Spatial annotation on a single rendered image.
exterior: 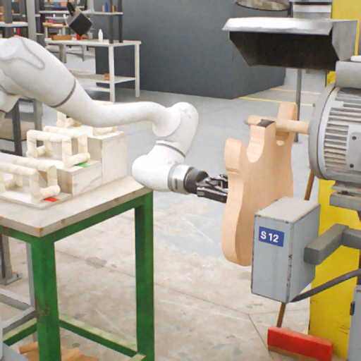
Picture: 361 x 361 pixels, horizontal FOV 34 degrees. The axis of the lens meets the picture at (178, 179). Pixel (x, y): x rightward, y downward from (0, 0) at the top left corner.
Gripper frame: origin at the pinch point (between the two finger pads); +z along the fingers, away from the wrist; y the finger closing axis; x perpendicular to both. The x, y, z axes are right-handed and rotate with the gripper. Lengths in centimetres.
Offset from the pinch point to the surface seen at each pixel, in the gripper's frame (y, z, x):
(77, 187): 4, -66, -10
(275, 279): 30.5, 22.4, -4.3
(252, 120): -6.1, -3.2, 19.4
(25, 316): -3, -116, -85
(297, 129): -5.9, 10.6, 18.7
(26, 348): 13, -99, -86
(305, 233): 22.0, 25.8, 4.5
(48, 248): 30, -54, -17
